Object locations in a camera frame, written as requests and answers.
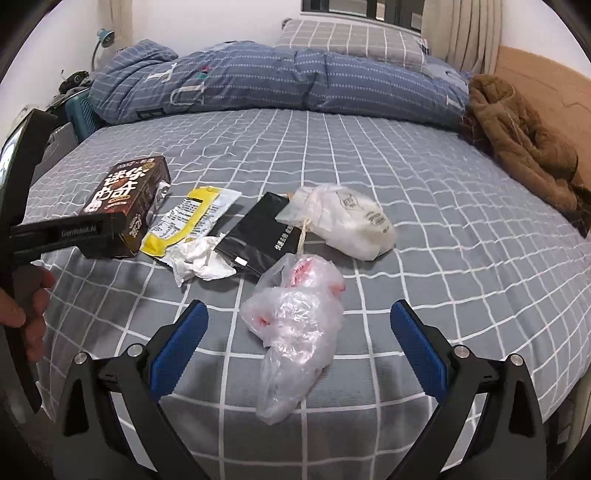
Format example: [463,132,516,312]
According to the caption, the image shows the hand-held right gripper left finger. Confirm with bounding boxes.
[53,299,211,480]

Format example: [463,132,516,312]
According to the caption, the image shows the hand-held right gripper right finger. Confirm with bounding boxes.
[388,298,548,480]

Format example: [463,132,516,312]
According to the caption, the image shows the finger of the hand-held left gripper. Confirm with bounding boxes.
[9,216,114,266]

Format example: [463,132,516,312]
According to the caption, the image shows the dark brown cookie box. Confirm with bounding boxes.
[81,155,172,258]

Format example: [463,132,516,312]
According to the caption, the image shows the white tissue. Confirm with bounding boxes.
[165,236,237,287]

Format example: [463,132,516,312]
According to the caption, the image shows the yellow snack wrapper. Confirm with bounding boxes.
[140,185,242,259]

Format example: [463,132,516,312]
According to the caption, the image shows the clear bag with red print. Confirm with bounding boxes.
[240,253,346,424]

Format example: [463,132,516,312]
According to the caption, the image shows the white translucent plastic bag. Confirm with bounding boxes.
[276,183,398,261]

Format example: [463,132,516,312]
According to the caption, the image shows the black packet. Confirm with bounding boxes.
[215,191,303,278]

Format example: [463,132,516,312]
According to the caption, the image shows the person's left hand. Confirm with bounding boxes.
[0,267,56,364]

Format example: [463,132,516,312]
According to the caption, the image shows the grey suitcase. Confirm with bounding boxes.
[39,124,77,181]

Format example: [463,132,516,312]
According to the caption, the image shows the grey checked bed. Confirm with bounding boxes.
[21,107,591,453]

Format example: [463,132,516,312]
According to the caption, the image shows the teal suitcase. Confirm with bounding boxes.
[65,91,100,141]

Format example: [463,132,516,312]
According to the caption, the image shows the dark clutter pile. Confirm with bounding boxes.
[53,74,93,104]

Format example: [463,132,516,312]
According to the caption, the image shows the blue desk lamp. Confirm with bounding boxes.
[90,28,116,70]

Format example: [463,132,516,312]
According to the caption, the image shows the brown jacket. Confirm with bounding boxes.
[462,74,591,238]

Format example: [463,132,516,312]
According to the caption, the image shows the blue striped quilt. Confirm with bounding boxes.
[89,39,472,134]

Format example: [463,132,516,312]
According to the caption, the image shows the wooden headboard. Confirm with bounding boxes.
[494,45,591,195]

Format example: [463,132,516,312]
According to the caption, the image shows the grey checked pillow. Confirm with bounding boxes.
[273,18,428,75]

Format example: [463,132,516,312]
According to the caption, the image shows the wide beige curtain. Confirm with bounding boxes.
[421,0,502,75]

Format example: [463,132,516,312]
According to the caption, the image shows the dark framed window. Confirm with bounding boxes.
[300,0,428,28]

